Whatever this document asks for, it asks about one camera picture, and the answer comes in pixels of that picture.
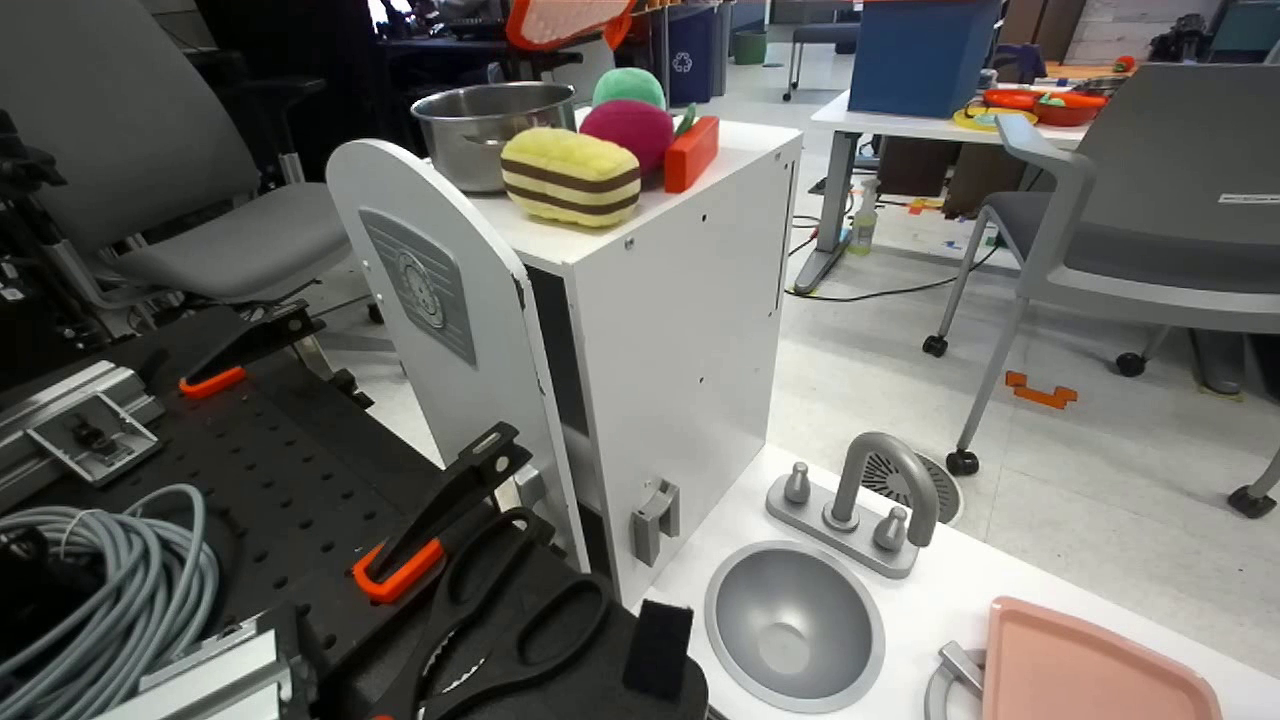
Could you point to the black perforated board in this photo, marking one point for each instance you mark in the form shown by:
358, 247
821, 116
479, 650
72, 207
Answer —
297, 484

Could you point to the grey office chair left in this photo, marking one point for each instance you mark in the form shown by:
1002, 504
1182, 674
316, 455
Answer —
154, 179

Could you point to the grey office chair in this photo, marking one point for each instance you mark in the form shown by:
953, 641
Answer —
154, 179
1165, 213

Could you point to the steel pot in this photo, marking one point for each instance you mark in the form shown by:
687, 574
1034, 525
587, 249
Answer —
470, 124

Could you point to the grey office chair right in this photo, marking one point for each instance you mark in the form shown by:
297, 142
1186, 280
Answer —
1165, 213

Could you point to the orange black clamp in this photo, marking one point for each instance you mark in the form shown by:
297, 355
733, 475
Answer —
398, 567
231, 360

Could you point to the grey toy faucet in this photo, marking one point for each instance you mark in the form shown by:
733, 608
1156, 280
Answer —
878, 515

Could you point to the yellow sponge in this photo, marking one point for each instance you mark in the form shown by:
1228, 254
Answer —
568, 179

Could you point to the green round plush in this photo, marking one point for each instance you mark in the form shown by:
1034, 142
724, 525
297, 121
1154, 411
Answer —
628, 85

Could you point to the magenta round plush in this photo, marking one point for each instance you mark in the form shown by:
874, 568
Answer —
626, 124

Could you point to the blue bin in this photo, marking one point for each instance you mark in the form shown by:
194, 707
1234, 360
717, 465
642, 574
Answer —
923, 57

